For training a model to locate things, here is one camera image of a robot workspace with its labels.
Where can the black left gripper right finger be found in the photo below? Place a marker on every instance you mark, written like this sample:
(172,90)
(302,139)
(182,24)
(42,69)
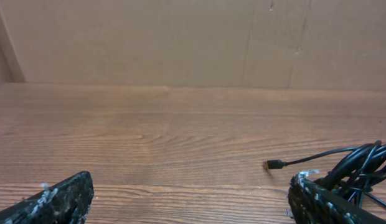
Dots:
(310,203)

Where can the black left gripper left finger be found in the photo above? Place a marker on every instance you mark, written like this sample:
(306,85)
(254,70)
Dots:
(68,201)

